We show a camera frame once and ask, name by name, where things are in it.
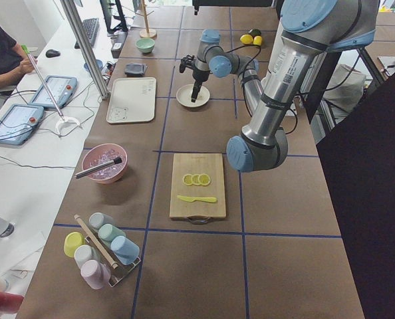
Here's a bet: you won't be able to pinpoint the folded grey purple cloth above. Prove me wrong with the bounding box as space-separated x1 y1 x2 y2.
124 63 148 77

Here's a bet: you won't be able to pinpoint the teach pendant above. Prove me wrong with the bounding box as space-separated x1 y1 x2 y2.
0 104 45 146
29 75 78 110

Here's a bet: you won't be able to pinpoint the clear ice cubes pile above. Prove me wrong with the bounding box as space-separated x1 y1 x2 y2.
89 149 124 179

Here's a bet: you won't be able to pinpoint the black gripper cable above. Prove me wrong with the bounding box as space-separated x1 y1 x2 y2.
222 45 262 60

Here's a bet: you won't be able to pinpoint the green cup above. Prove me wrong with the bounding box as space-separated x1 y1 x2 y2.
98 223 126 248

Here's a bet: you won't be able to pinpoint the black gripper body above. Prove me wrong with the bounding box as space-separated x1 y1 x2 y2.
179 54 210 89

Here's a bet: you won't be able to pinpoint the cream round plate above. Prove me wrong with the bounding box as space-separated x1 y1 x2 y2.
176 84 210 108

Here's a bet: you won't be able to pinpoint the grey cup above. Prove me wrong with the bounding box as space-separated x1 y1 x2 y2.
88 212 115 230

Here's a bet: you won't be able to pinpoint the blue bowl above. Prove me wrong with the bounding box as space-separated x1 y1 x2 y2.
83 59 103 73

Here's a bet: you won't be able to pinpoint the black computer mouse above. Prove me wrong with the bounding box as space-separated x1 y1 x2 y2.
45 49 61 58

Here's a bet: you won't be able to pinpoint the yellow lemon near edge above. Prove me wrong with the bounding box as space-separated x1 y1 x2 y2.
253 35 263 47

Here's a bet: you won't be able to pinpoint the lower teach pendant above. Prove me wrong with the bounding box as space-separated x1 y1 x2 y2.
0 104 45 146

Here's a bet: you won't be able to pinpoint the upper teach pendant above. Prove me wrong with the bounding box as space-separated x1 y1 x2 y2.
29 75 78 110

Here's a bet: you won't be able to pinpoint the white wire cup rack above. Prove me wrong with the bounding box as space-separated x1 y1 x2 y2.
74 215 141 287

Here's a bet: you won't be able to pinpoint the aluminium camera mount post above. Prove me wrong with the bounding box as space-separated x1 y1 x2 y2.
61 0 110 100

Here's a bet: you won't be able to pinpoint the red cylinder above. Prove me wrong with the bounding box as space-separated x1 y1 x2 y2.
0 292 24 314

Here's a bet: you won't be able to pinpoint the yellow cup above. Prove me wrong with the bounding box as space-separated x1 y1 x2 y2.
63 232 84 258

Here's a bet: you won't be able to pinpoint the light blue cup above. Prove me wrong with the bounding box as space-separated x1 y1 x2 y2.
110 236 140 265

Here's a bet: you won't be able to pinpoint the top lemon slice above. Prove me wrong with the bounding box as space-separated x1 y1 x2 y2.
197 173 211 186

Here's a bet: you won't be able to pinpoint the black box white label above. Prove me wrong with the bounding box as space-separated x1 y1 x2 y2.
110 31 128 58

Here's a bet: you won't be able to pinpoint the white cup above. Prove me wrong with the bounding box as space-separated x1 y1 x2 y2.
74 245 100 269

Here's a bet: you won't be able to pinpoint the middle lemon slice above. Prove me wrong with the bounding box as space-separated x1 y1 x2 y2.
191 174 201 185

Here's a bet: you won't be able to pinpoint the white-headed grabber stick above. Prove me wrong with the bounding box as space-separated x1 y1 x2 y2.
21 45 81 136

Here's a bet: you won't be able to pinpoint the black keyboard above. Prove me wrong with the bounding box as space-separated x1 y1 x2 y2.
82 18 100 48

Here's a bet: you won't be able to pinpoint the bottom lemon slice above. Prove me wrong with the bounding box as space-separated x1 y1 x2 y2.
182 173 194 186

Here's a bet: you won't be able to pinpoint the yellow plastic knife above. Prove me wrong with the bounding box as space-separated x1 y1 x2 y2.
176 195 217 203

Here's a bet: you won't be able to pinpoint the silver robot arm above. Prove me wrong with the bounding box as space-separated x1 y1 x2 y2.
180 1 379 172

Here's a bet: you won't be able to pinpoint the pink cup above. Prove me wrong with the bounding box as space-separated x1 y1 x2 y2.
80 260 110 290

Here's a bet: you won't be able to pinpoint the metal black-tipped muddler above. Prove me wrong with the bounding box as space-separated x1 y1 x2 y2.
75 157 122 179

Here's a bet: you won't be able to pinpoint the lemon slice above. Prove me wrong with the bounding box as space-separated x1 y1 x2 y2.
182 173 194 186
197 173 211 186
191 174 201 185

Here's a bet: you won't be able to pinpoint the green bowl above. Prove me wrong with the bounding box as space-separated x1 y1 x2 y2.
136 38 156 54

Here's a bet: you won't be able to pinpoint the bamboo cutting board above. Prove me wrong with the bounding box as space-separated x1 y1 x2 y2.
170 153 227 223

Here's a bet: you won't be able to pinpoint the cream bear tray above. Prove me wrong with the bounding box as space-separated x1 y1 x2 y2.
106 77 156 124

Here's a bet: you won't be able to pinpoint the pink bowl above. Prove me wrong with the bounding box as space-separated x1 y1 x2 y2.
82 144 128 184

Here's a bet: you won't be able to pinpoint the seated person black shirt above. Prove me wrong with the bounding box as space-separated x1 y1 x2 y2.
0 27 34 89

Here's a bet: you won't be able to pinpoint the wooden mug tree stand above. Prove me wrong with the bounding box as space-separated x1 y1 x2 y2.
138 0 157 39

